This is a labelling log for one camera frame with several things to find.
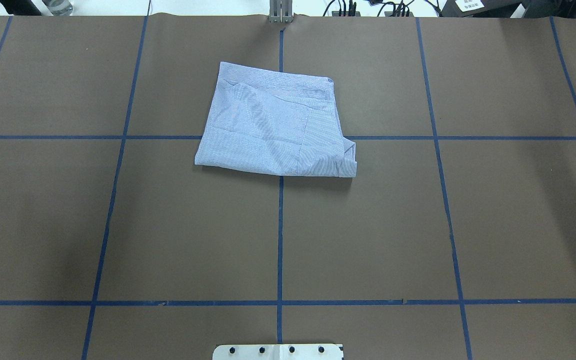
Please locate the blue striped button shirt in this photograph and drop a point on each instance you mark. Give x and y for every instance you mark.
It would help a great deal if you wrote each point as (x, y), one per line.
(271, 122)

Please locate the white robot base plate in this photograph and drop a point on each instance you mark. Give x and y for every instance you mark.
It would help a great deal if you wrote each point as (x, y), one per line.
(297, 351)

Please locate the clear water bottle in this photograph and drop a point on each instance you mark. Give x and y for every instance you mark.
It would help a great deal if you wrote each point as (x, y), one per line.
(59, 7)

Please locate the aluminium frame post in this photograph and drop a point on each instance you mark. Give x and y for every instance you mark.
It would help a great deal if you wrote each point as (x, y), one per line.
(281, 11)

